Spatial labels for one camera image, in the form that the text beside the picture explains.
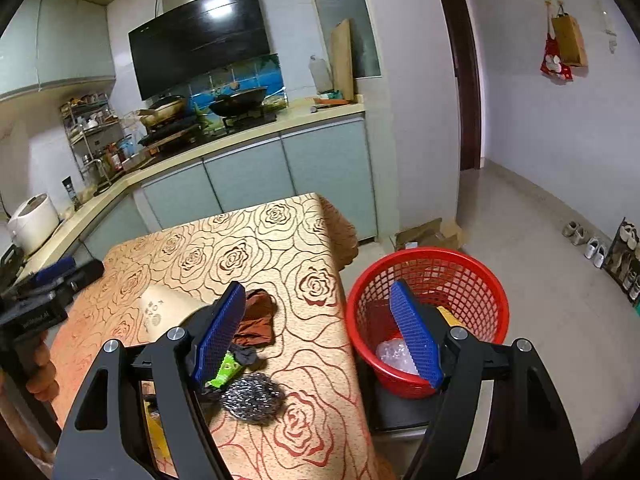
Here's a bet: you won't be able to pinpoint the black gas stove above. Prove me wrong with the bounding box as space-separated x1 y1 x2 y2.
137 110 278 148

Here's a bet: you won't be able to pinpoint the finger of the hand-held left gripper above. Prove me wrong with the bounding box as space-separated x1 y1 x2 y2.
30 257 76 286
17 259 105 305

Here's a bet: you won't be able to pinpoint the grey kitchen base cabinets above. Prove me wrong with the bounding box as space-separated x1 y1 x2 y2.
0 102 378 281

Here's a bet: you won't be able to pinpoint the black low stand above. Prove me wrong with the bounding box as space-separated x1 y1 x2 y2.
370 370 446 433

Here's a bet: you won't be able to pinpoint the dark standing pouch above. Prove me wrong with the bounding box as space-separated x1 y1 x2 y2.
61 176 81 211

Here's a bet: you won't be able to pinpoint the beige paper cup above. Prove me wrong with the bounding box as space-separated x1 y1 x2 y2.
140 282 211 346

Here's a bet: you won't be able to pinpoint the translucent plastic bottle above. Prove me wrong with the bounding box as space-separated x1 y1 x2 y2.
309 55 333 93

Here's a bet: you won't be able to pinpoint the dark wooden door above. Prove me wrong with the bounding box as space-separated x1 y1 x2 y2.
430 0 483 172

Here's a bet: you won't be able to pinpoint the orange kitchen tool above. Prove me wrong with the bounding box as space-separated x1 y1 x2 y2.
312 91 351 111

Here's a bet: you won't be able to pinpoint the small yellow foam net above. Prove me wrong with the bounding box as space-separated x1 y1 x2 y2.
144 395 171 466

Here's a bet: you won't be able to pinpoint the black shoe rack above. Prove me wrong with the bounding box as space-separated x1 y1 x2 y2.
602 217 640 306

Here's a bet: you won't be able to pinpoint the brown crumpled wrapper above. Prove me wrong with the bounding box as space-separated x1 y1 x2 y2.
232 287 278 348

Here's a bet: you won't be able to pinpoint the person's left hand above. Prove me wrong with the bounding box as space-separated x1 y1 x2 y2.
25 340 58 401

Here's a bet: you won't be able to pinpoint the blue scenic backsplash panel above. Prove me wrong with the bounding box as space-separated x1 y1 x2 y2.
187 52 288 116

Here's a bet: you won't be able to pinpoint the white wall intercom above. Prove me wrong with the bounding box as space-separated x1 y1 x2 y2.
597 0 618 53

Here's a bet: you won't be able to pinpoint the clear plastic bag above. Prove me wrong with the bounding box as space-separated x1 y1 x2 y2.
375 337 421 376

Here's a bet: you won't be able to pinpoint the grey upper wall cabinets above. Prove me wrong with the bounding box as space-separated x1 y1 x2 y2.
0 0 117 102

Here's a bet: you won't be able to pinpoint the red plastic mesh basket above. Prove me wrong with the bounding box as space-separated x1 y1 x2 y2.
345 246 512 400

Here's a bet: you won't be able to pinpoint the grey metal box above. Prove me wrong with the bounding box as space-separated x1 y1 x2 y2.
372 425 431 480

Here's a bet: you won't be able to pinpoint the cardboard box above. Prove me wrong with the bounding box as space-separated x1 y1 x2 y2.
390 217 463 253

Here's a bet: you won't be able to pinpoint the brown paper bag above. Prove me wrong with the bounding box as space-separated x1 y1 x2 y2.
550 5 588 68

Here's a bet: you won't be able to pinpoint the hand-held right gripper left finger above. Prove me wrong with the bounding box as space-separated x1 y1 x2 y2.
52 281 248 480

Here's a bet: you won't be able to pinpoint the rose patterned tablecloth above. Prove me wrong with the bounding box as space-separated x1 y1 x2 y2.
42 192 396 480

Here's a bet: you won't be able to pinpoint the beige cooking pan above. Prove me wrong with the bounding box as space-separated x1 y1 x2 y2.
136 94 188 127

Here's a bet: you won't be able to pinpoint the white rice cooker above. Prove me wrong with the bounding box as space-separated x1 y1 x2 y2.
6 192 61 257

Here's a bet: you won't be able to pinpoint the steel wool scrubber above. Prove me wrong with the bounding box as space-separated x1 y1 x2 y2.
220 372 286 426

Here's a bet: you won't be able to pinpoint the black range hood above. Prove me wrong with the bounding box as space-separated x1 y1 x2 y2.
127 0 273 102

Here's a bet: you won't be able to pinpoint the black wok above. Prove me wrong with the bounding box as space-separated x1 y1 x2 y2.
207 86 269 117

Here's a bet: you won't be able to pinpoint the metal spice rack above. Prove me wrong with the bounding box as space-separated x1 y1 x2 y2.
60 92 126 188

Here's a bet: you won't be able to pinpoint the wooden cutting board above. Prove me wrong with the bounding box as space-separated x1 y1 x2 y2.
330 19 356 101

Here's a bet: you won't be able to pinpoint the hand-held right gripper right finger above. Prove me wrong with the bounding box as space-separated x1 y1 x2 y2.
389 280 583 480

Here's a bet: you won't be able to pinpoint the green snack wrapper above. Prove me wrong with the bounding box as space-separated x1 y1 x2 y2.
205 352 243 388

